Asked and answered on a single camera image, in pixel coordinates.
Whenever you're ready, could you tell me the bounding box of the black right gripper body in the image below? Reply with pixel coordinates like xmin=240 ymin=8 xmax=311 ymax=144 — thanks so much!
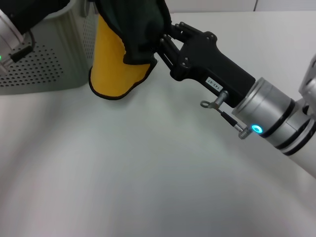
xmin=169 ymin=31 xmax=257 ymax=109

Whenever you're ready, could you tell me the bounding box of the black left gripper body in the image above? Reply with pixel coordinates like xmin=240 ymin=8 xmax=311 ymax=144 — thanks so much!
xmin=0 ymin=0 xmax=70 ymax=35

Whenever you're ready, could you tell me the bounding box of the yellow towel with black trim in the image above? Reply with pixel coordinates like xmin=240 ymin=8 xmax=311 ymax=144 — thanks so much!
xmin=88 ymin=0 xmax=174 ymax=101

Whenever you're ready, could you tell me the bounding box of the grey perforated storage box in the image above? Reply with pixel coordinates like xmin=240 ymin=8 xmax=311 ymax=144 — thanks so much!
xmin=0 ymin=0 xmax=100 ymax=96

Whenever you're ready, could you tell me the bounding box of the left gripper connector cable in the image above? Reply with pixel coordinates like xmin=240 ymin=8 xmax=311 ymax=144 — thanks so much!
xmin=9 ymin=29 xmax=37 ymax=65

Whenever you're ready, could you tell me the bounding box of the gripper connector cable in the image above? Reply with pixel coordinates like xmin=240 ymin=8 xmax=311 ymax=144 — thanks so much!
xmin=9 ymin=29 xmax=37 ymax=65
xmin=199 ymin=89 xmax=253 ymax=140

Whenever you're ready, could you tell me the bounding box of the right gripper connector cable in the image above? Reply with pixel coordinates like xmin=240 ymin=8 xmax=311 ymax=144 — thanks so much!
xmin=199 ymin=89 xmax=253 ymax=140

